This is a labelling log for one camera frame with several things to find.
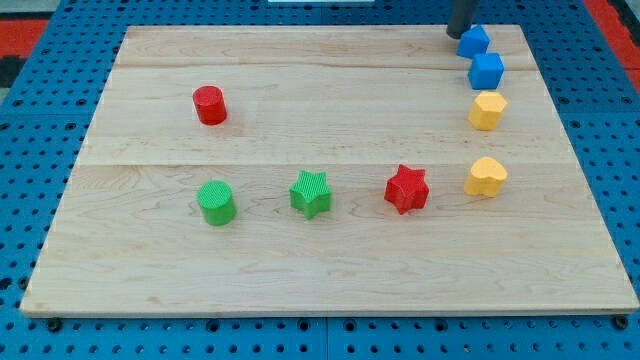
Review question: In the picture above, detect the green star block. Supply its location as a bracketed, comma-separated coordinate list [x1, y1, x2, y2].
[289, 170, 332, 219]

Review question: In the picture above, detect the red star block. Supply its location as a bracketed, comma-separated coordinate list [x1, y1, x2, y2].
[384, 164, 430, 214]

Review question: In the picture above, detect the light wooden board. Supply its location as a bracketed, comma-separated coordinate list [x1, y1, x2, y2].
[21, 25, 639, 318]

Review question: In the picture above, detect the green cylinder block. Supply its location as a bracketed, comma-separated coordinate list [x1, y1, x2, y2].
[197, 180, 237, 226]

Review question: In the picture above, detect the red cylinder block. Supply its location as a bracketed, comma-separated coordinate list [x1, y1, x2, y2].
[192, 85, 227, 126]

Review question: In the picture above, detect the yellow heart block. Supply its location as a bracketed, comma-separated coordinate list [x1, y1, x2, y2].
[463, 157, 509, 197]

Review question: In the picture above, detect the yellow hexagon block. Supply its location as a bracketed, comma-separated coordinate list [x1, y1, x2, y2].
[468, 91, 508, 131]

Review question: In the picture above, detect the blue cube block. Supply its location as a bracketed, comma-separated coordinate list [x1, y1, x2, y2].
[468, 53, 505, 90]

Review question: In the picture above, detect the blue triangular block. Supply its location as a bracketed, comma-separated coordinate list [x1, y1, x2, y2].
[456, 25, 491, 59]

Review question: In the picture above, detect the dark grey cylindrical robot stick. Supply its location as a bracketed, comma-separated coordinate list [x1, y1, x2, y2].
[446, 0, 480, 40]

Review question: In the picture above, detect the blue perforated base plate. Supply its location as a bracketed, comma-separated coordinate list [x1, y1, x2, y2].
[1, 0, 639, 359]

